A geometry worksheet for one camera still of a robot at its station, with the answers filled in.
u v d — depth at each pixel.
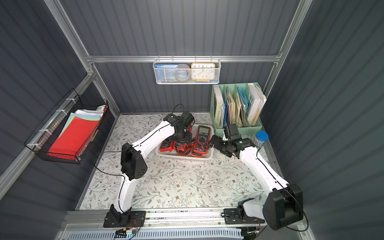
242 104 0.94
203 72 0.89
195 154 0.94
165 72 0.84
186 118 0.72
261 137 0.82
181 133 0.72
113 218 0.64
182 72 0.88
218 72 0.85
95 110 0.82
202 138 0.94
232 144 0.62
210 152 0.87
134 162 0.52
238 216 0.73
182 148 0.83
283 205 0.39
